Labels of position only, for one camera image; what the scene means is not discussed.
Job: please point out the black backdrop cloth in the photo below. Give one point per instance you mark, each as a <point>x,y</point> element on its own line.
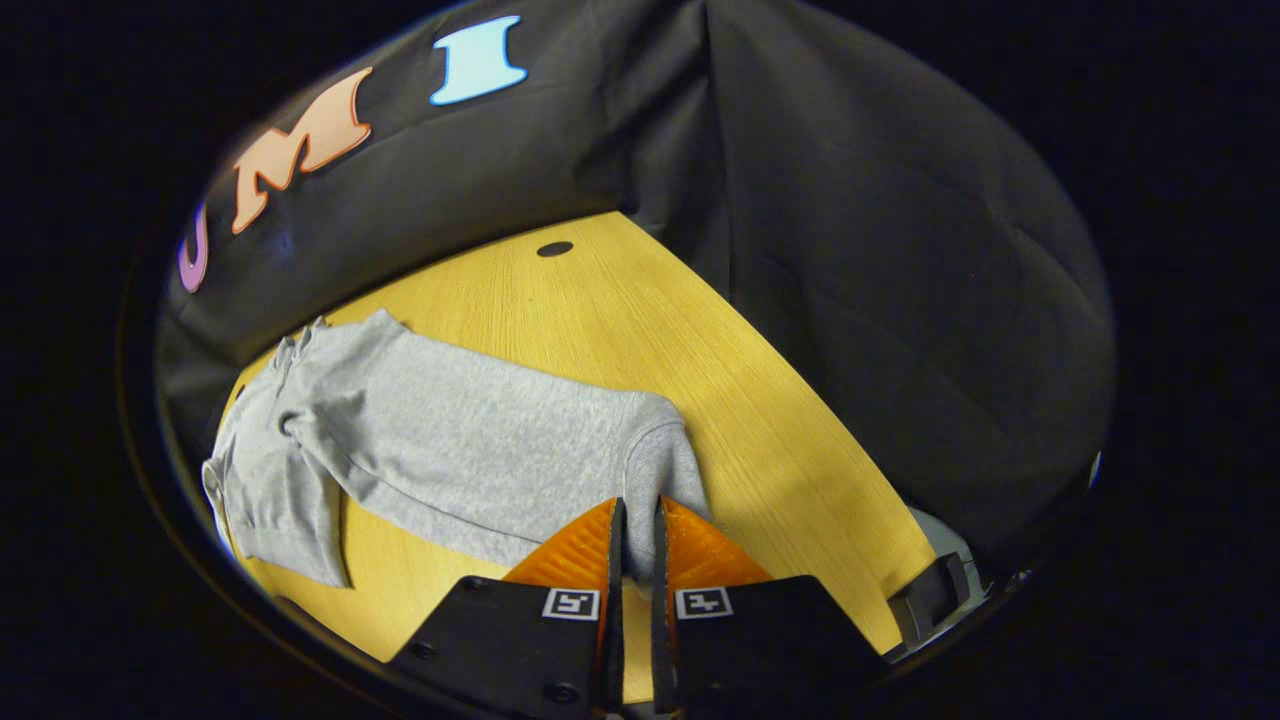
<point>850,250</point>

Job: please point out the dark grey object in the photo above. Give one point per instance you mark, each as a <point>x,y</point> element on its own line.
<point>930,595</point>

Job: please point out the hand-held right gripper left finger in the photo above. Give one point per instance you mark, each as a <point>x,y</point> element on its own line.
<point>616,560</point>

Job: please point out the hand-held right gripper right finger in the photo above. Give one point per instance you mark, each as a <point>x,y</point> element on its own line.
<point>660,620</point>

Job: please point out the grey sweatshirt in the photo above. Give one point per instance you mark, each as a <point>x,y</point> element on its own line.
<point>470,440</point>

